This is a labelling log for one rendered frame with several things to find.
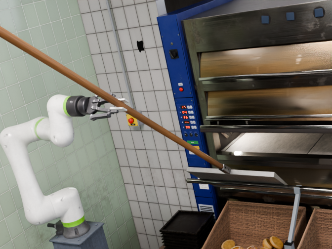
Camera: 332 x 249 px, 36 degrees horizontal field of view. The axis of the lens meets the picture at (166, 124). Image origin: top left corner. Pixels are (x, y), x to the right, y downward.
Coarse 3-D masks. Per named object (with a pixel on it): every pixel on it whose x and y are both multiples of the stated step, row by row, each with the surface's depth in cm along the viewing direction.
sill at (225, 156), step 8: (224, 152) 349; (232, 152) 346; (240, 152) 343; (248, 152) 340; (232, 160) 343; (240, 160) 339; (248, 160) 336; (256, 160) 332; (264, 160) 329; (272, 160) 326; (280, 160) 322; (288, 160) 319; (296, 160) 316; (304, 160) 313; (312, 160) 310; (320, 160) 307; (328, 160) 304
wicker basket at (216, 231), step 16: (224, 208) 347; (240, 208) 347; (256, 208) 341; (272, 208) 334; (288, 208) 328; (304, 208) 321; (224, 224) 348; (240, 224) 348; (256, 224) 342; (272, 224) 336; (288, 224) 329; (304, 224) 321; (208, 240) 329; (224, 240) 347; (240, 240) 350; (256, 240) 343
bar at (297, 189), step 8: (216, 184) 309; (224, 184) 306; (232, 184) 302; (240, 184) 299; (248, 184) 296; (256, 184) 294; (264, 184) 291; (272, 184) 288; (280, 184) 286; (296, 192) 279; (320, 192) 272; (328, 192) 270; (296, 200) 278; (296, 208) 276; (296, 216) 276; (288, 240) 271; (288, 248) 269
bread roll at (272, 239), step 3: (270, 237) 332; (273, 237) 330; (276, 237) 331; (270, 240) 330; (273, 240) 329; (276, 240) 330; (279, 240) 330; (273, 243) 329; (276, 243) 329; (279, 243) 329; (282, 243) 330; (273, 246) 330; (276, 246) 328; (279, 246) 328; (282, 246) 329
